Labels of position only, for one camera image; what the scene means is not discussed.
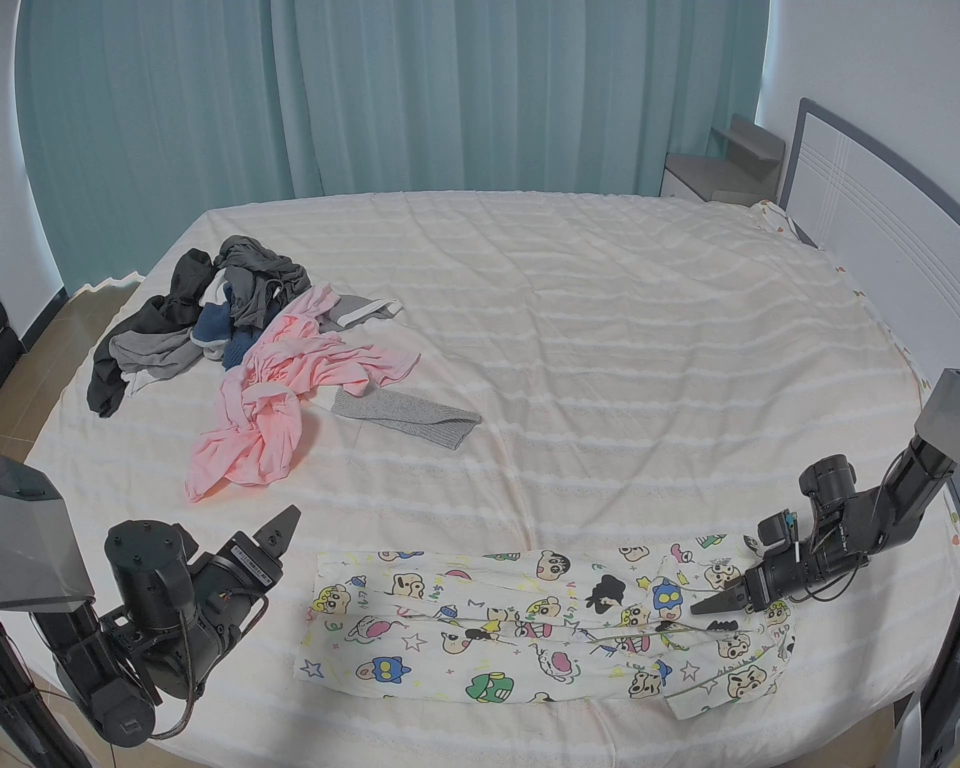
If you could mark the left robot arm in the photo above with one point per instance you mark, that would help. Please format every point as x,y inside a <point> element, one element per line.
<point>142,570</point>

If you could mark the pink garment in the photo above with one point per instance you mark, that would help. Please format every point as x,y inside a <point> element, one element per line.
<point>262,420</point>

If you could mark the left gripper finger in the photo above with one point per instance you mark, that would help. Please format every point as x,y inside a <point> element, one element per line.
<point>281,536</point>

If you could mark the grey knitted garment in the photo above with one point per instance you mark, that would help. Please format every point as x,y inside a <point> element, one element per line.
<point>412,416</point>

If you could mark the pile of clothes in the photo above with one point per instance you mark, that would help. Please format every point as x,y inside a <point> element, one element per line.
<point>255,281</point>

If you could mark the grey bedside table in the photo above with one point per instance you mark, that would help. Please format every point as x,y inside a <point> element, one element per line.
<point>709,174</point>

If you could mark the blue-green curtain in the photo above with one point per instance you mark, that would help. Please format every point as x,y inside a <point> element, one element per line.
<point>375,97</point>

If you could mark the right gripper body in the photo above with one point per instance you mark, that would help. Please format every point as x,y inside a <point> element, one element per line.
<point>787,577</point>

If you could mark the bed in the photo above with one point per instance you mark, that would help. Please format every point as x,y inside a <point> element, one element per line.
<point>600,337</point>

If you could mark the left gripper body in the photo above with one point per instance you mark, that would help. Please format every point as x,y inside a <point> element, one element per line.
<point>240,574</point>

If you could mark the white printed pyjama top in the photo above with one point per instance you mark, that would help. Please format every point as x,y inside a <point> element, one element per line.
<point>487,645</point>

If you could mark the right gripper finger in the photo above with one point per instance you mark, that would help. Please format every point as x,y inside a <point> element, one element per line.
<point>726,625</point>
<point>727,604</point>

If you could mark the grey white-trimmed garment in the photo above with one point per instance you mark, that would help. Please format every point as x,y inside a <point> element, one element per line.
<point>360,311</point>

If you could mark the white printed pillow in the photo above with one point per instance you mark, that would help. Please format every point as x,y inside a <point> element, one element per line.
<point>774,217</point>

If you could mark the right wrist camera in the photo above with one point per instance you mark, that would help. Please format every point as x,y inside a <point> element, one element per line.
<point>775,532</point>

